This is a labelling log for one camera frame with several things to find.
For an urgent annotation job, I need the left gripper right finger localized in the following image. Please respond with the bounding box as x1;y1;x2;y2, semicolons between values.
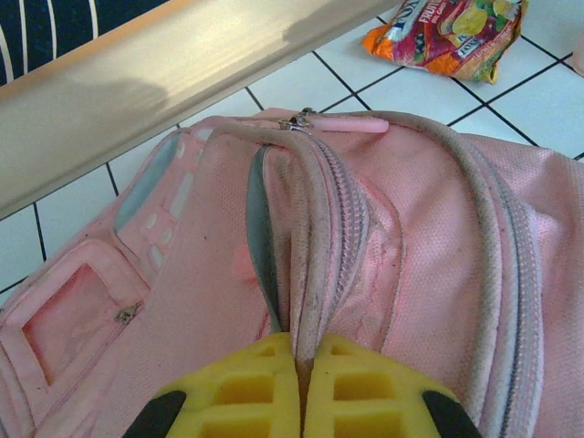
303;332;485;438

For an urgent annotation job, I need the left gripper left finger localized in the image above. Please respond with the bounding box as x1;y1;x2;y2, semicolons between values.
122;331;303;438

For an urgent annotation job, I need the colourful candy bag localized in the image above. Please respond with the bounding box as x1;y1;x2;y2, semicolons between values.
360;0;530;86

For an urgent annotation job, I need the pink backpack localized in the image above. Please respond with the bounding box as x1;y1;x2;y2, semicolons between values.
0;107;584;438

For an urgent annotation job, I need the pink plastic cup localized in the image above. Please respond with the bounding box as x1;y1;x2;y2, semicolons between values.
572;31;584;75

